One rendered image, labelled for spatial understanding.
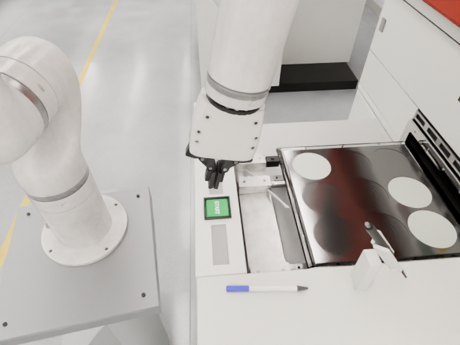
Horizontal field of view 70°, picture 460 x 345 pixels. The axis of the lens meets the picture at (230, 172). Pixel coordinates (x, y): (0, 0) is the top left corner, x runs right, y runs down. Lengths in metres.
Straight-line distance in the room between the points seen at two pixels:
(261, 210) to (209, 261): 0.23
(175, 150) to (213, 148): 1.82
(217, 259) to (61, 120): 0.37
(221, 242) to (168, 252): 1.14
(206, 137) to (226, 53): 0.13
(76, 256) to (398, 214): 0.73
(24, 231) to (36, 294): 0.17
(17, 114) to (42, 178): 0.15
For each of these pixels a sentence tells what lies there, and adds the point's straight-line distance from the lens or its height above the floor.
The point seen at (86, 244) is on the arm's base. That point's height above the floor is 0.89.
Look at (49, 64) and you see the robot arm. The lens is 0.60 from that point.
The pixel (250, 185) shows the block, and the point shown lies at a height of 0.91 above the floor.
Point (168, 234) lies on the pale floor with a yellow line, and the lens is 1.85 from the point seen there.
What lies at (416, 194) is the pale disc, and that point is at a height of 0.90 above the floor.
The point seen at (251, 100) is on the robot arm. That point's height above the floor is 1.28.
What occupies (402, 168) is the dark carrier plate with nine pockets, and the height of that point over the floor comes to 0.90.
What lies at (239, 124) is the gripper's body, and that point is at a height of 1.24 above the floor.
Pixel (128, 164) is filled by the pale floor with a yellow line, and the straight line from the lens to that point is 2.26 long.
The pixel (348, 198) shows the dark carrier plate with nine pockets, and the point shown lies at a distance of 0.85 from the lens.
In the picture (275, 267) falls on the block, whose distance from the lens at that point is 0.69.
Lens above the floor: 1.51
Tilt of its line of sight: 46 degrees down
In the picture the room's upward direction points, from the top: straight up
